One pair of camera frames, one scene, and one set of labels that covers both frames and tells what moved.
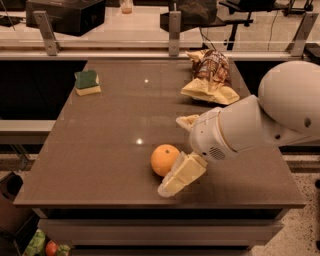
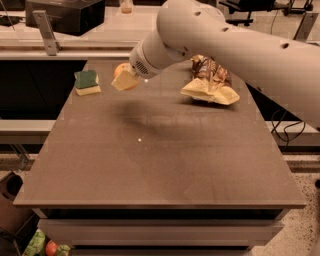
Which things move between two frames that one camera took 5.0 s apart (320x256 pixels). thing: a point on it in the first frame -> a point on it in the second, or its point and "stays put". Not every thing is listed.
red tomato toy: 51,248 stays put
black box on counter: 69,17 stays put
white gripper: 207,136 -> 142,63
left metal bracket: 50,40 stays put
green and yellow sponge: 86,82 stays put
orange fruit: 163,158 -> 121,68
